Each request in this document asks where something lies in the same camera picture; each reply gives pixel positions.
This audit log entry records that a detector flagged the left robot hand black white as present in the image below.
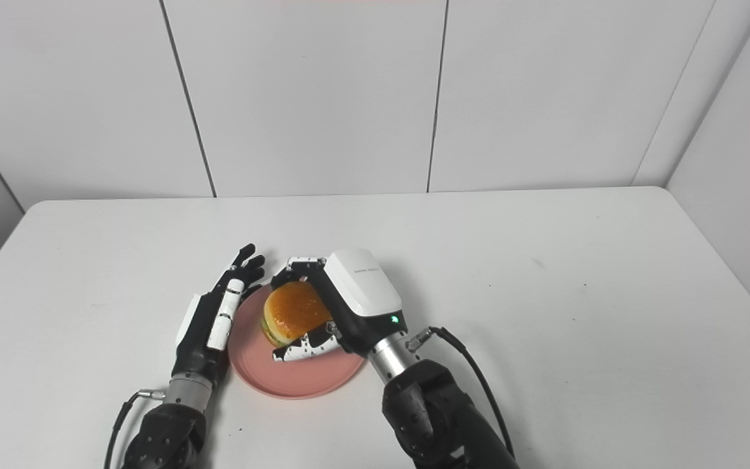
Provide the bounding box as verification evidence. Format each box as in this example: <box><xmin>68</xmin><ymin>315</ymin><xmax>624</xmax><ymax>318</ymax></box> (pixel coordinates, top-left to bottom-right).
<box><xmin>174</xmin><ymin>244</ymin><xmax>266</xmax><ymax>385</ymax></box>

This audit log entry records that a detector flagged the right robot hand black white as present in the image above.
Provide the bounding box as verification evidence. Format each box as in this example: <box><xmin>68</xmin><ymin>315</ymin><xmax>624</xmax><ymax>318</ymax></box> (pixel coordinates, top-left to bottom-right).
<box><xmin>271</xmin><ymin>248</ymin><xmax>408</xmax><ymax>363</ymax></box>

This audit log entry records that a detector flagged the toy hamburger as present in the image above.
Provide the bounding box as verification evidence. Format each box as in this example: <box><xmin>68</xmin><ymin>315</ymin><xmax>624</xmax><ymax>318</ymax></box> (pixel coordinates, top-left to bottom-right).
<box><xmin>260</xmin><ymin>281</ymin><xmax>333</xmax><ymax>348</ymax></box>

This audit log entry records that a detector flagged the pink round plate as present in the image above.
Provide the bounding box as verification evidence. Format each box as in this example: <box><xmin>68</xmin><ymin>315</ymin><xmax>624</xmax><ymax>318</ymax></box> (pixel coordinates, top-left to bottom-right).
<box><xmin>228</xmin><ymin>284</ymin><xmax>367</xmax><ymax>400</ymax></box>

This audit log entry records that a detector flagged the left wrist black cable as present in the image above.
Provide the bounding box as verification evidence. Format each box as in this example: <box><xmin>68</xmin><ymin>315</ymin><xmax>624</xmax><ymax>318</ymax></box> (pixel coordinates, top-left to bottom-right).
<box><xmin>103</xmin><ymin>389</ymin><xmax>167</xmax><ymax>469</ymax></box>

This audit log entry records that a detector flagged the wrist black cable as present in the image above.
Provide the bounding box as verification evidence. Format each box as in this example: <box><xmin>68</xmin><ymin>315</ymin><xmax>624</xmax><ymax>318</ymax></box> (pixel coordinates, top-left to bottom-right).
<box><xmin>405</xmin><ymin>326</ymin><xmax>516</xmax><ymax>459</ymax></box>
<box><xmin>103</xmin><ymin>389</ymin><xmax>167</xmax><ymax>469</ymax></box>

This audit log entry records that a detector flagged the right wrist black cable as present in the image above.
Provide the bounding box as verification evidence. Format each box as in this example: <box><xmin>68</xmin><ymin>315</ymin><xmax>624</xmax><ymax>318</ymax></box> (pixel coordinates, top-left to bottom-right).
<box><xmin>405</xmin><ymin>326</ymin><xmax>516</xmax><ymax>459</ymax></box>

